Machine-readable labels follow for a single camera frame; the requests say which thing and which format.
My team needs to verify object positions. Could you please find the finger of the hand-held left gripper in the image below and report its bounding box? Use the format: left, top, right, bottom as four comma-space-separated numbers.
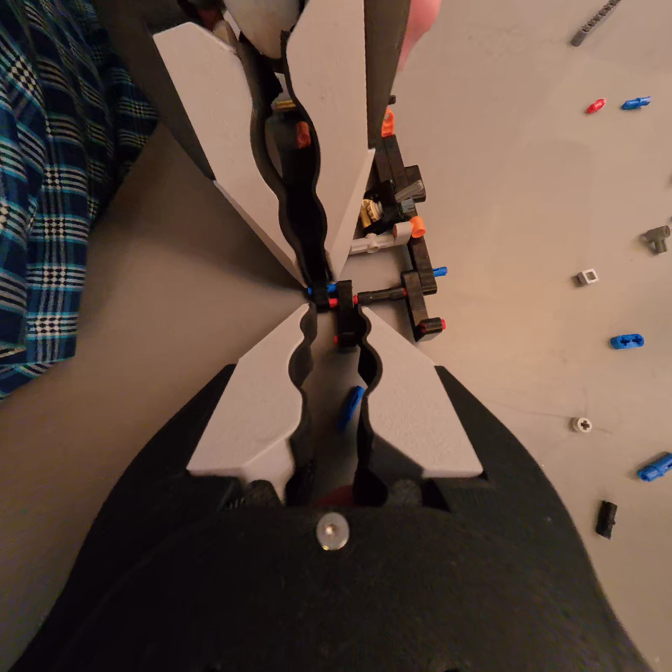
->
152, 21, 310, 288
283, 0, 377, 280

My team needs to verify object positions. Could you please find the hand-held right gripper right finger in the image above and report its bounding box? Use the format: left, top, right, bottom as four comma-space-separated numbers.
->
356, 306, 484, 505

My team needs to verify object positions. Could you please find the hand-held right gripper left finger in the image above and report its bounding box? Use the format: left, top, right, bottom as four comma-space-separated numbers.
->
186, 303, 318, 505

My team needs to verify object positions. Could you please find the black lego liftarm axle tube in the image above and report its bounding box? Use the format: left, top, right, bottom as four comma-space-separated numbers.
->
315, 280, 409, 351

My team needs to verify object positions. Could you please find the black lego chassis assembly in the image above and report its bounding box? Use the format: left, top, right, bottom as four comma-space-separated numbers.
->
252, 68, 439, 316

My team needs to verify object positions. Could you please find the dark grey lego beam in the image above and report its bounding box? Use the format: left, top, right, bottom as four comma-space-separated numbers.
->
571, 0, 623, 47

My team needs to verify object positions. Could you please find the person's plaid shirt torso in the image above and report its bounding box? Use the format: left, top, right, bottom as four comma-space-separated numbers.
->
0, 0, 160, 401

